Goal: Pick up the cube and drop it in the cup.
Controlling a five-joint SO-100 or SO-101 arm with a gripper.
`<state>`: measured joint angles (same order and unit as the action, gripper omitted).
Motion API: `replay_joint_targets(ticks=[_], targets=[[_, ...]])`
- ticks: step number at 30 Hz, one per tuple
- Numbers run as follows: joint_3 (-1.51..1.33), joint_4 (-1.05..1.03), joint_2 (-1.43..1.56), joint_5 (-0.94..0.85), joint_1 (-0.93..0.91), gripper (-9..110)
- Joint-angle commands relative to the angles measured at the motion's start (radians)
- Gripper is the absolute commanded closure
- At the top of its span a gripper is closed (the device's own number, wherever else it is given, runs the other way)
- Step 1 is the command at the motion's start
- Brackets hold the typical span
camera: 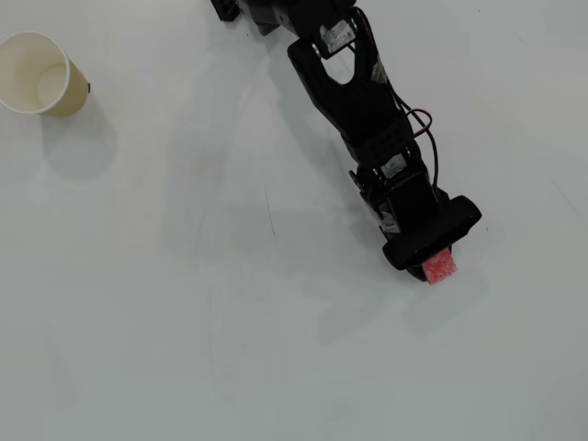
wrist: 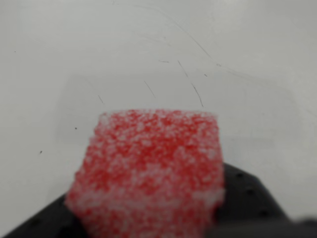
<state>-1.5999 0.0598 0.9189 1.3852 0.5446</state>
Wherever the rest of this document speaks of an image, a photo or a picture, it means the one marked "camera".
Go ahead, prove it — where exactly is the beige paper cup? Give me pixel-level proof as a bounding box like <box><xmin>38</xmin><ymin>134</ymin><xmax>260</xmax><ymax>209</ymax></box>
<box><xmin>0</xmin><ymin>30</ymin><xmax>89</xmax><ymax>119</ymax></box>

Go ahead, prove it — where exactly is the red white speckled foam cube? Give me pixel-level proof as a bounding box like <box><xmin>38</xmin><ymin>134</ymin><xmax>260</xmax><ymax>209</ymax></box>
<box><xmin>421</xmin><ymin>250</ymin><xmax>459</xmax><ymax>287</ymax></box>

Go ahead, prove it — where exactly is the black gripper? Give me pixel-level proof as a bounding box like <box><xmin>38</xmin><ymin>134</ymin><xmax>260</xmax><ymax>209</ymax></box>
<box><xmin>347</xmin><ymin>164</ymin><xmax>454</xmax><ymax>284</ymax></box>

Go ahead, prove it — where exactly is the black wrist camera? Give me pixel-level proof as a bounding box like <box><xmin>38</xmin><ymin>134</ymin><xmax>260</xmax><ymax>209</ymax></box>
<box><xmin>381</xmin><ymin>195</ymin><xmax>483</xmax><ymax>272</ymax></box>

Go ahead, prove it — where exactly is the red and black cable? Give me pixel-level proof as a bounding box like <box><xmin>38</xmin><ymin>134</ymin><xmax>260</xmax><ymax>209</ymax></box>
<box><xmin>390</xmin><ymin>86</ymin><xmax>441</xmax><ymax>189</ymax></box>

